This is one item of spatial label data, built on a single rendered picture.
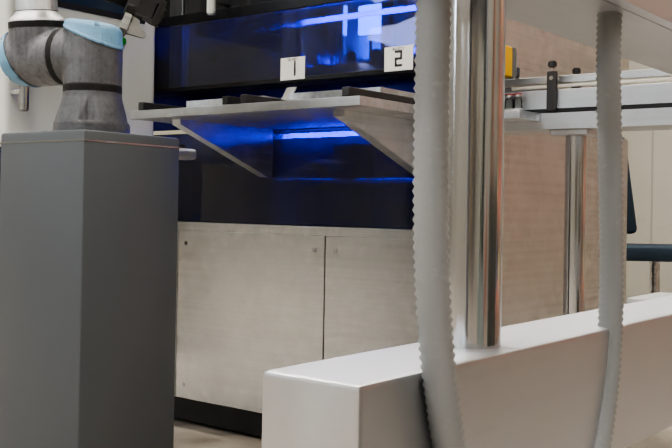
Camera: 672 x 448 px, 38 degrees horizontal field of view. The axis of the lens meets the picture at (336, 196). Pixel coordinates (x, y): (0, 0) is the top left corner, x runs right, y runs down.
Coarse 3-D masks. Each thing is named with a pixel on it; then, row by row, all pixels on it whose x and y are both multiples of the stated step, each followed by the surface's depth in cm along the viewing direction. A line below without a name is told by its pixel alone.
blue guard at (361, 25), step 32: (384, 0) 241; (416, 0) 236; (160, 32) 292; (192, 32) 283; (224, 32) 275; (256, 32) 268; (288, 32) 261; (320, 32) 254; (352, 32) 247; (384, 32) 241; (160, 64) 291; (192, 64) 283; (224, 64) 275; (256, 64) 267; (320, 64) 254; (352, 64) 247
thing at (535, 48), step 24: (288, 0) 261; (312, 0) 256; (336, 0) 251; (168, 24) 289; (528, 48) 251; (552, 48) 262; (576, 48) 274; (360, 72) 246; (384, 72) 241; (408, 72) 238; (528, 72) 251
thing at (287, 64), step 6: (282, 60) 261; (288, 60) 260; (294, 60) 259; (300, 60) 258; (282, 66) 261; (288, 66) 260; (300, 66) 258; (282, 72) 261; (288, 72) 260; (300, 72) 257; (282, 78) 261; (288, 78) 260; (294, 78) 259; (300, 78) 257
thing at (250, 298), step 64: (512, 192) 244; (192, 256) 281; (256, 256) 266; (320, 256) 252; (384, 256) 240; (512, 256) 245; (192, 320) 281; (256, 320) 266; (320, 320) 252; (384, 320) 240; (512, 320) 245; (192, 384) 280; (256, 384) 265
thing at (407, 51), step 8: (384, 48) 241; (392, 48) 240; (400, 48) 238; (408, 48) 237; (384, 56) 241; (392, 56) 239; (408, 56) 237; (384, 64) 241; (392, 64) 239; (408, 64) 237
